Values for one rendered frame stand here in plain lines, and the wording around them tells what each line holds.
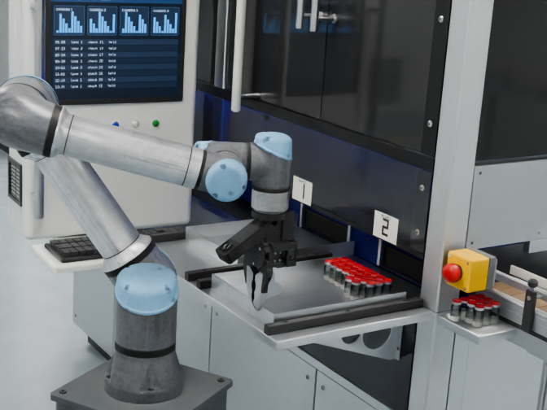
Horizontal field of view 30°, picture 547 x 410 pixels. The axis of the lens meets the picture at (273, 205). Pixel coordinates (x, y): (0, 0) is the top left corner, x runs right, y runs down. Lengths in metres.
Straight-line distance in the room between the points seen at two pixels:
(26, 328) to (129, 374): 2.43
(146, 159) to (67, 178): 0.21
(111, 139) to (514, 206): 0.93
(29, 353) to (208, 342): 1.16
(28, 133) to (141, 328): 0.41
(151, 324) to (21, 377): 2.06
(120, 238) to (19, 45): 0.90
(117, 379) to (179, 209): 1.10
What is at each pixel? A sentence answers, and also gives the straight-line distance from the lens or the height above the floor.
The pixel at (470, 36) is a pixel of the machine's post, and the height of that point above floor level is 1.48.
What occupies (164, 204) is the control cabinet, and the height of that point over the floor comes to 0.87.
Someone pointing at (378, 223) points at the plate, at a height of 1.02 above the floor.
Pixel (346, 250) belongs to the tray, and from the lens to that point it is 2.56.
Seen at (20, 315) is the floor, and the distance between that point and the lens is 4.49.
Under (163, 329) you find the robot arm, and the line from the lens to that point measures 1.92.
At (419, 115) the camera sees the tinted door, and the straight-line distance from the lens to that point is 2.23.
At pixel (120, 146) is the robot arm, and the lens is 1.84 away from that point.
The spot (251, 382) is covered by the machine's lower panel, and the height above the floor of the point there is 0.41.
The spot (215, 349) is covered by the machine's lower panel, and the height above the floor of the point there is 0.43.
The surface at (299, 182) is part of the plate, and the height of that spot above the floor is 1.04.
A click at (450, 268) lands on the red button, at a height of 1.01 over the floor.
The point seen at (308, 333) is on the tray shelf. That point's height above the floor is 0.88.
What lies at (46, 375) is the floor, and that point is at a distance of 3.94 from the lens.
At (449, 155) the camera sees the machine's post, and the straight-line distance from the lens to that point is 2.15.
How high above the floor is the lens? 1.67
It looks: 15 degrees down
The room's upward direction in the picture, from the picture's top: 4 degrees clockwise
